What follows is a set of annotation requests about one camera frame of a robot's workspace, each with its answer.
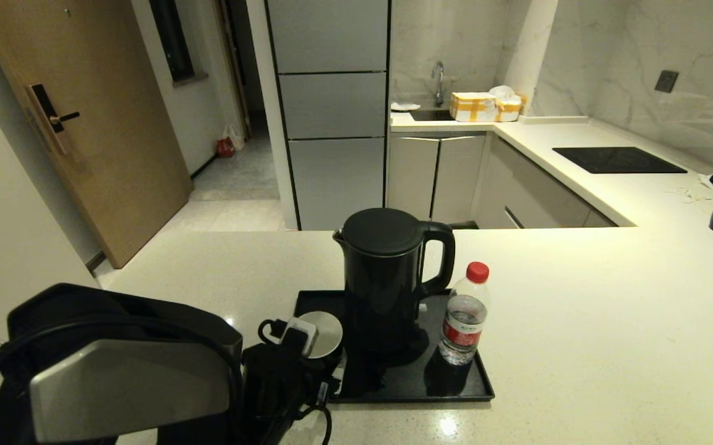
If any small box with yellow tape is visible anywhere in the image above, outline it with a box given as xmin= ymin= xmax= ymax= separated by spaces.
xmin=495 ymin=95 xmax=527 ymax=122

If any black rectangular tray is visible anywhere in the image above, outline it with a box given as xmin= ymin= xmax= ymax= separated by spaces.
xmin=293 ymin=289 xmax=495 ymax=404

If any black electronic door lock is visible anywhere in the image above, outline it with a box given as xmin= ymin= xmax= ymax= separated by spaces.
xmin=26 ymin=83 xmax=81 ymax=155

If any grey sink base cabinet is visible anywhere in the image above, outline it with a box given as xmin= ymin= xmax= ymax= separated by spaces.
xmin=387 ymin=133 xmax=487 ymax=226

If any tall grey cabinet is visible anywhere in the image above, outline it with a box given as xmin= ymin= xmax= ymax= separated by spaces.
xmin=265 ymin=0 xmax=391 ymax=231

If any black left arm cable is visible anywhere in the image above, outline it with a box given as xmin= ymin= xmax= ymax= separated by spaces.
xmin=257 ymin=318 xmax=335 ymax=445

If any chrome sink faucet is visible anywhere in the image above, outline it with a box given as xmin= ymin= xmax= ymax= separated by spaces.
xmin=432 ymin=61 xmax=446 ymax=108

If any black induction cooktop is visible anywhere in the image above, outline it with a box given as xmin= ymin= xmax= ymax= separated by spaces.
xmin=552 ymin=146 xmax=688 ymax=174

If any dark window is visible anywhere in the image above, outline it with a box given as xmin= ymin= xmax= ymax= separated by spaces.
xmin=149 ymin=0 xmax=197 ymax=83

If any large box with yellow tape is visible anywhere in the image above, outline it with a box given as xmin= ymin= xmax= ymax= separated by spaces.
xmin=450 ymin=92 xmax=497 ymax=122

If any black power cord with plug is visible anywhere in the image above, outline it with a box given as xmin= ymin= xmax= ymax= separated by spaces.
xmin=365 ymin=362 xmax=395 ymax=396

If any brown wooden door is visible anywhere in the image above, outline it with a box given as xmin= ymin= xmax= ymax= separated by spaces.
xmin=0 ymin=0 xmax=193 ymax=269

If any black electric kettle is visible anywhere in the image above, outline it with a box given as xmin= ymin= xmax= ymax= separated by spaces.
xmin=333 ymin=208 xmax=456 ymax=354

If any clear plastic water bottle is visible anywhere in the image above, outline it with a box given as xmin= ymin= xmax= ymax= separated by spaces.
xmin=438 ymin=261 xmax=490 ymax=366

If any grey counter drawer cabinet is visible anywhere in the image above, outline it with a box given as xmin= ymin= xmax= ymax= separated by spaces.
xmin=474 ymin=135 xmax=618 ymax=229

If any white side cabinet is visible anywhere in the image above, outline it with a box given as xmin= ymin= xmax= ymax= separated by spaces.
xmin=0 ymin=109 xmax=101 ymax=347

